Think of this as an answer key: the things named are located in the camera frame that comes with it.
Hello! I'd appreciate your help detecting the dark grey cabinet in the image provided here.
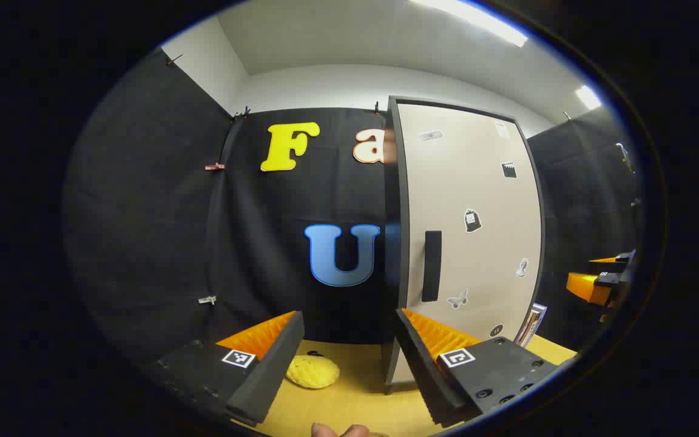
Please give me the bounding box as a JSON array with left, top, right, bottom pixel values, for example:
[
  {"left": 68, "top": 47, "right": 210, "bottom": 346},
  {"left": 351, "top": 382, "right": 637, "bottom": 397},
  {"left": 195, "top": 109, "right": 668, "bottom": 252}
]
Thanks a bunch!
[{"left": 383, "top": 95, "right": 548, "bottom": 395}]

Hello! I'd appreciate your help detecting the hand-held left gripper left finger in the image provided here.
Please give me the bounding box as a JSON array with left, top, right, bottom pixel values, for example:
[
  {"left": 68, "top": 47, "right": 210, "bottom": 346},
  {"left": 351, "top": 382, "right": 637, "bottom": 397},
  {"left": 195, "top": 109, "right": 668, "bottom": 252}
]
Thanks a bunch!
[{"left": 140, "top": 311, "right": 305, "bottom": 427}]

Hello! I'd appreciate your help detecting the black backdrop cloth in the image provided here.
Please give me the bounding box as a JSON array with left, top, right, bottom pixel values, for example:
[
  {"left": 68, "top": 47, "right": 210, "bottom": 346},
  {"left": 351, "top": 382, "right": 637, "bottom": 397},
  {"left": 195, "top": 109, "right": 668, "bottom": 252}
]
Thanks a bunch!
[{"left": 61, "top": 46, "right": 644, "bottom": 366}]

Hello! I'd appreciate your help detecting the tan spine book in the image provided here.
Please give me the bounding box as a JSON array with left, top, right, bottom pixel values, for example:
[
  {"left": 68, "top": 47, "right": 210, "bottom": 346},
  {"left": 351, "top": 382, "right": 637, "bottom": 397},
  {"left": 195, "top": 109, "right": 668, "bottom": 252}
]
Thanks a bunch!
[{"left": 516, "top": 313, "right": 536, "bottom": 348}]

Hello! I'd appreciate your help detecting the black door handle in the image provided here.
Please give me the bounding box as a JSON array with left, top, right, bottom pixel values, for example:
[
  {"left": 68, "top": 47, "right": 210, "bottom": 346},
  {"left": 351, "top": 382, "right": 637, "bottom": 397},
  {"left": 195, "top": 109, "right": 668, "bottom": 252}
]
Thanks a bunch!
[{"left": 421, "top": 230, "right": 443, "bottom": 303}]

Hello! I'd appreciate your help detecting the long ceiling light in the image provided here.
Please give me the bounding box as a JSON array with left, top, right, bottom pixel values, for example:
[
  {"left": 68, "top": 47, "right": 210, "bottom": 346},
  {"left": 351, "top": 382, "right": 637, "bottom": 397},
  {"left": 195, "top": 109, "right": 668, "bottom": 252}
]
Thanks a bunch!
[{"left": 409, "top": 0, "right": 530, "bottom": 49}]

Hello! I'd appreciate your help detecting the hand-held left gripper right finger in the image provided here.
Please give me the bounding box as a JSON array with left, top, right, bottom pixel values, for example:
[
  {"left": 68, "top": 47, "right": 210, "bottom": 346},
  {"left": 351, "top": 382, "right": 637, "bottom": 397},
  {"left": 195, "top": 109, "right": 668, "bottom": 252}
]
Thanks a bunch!
[{"left": 395, "top": 308, "right": 560, "bottom": 429}]

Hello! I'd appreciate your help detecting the white blue spine book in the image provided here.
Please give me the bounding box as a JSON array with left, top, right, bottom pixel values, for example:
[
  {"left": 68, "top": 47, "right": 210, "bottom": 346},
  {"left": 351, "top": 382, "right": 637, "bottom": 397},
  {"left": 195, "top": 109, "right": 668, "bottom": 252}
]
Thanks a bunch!
[{"left": 528, "top": 303, "right": 549, "bottom": 347}]

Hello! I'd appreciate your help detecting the yellow textured toy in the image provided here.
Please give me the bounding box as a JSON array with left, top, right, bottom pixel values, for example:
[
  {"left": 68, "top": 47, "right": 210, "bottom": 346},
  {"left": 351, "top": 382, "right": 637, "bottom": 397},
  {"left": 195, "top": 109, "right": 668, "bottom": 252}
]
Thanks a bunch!
[{"left": 285, "top": 354, "right": 342, "bottom": 390}]

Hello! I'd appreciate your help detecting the small ceiling light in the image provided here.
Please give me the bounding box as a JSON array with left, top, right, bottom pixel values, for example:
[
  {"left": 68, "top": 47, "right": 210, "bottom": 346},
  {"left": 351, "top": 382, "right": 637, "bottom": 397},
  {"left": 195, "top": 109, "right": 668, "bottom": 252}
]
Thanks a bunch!
[{"left": 575, "top": 84, "right": 603, "bottom": 110}]

